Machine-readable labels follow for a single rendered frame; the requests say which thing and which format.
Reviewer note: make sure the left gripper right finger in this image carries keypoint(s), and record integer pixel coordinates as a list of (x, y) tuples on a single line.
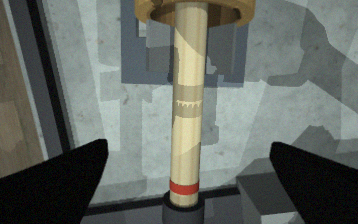
[(323, 191)]

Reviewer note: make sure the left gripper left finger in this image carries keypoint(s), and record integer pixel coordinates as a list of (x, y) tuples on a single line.
[(56, 191)]

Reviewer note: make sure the tan cardboard roll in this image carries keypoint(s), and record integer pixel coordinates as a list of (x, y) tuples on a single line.
[(220, 12)]

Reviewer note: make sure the tan cylindrical bar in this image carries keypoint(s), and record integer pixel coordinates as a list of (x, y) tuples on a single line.
[(183, 203)]

